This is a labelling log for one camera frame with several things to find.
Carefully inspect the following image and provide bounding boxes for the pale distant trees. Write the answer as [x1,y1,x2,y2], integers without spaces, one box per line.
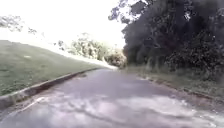
[54,32,128,69]

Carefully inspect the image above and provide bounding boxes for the grey asphalt road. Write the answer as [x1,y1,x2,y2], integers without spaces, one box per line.
[0,68,224,128]

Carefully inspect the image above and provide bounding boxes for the dark wood of trees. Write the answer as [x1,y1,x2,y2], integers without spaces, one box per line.
[108,0,224,81]

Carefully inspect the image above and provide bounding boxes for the grass verge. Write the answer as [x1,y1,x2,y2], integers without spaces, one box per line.
[120,65,224,101]

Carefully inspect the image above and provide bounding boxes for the concrete kerb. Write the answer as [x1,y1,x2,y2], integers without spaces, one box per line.
[0,67,101,110]

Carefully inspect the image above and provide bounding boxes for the grassy slope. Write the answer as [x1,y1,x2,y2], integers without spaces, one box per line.
[0,39,118,97]

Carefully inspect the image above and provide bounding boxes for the pale tree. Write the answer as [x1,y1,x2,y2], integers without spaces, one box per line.
[0,14,38,36]

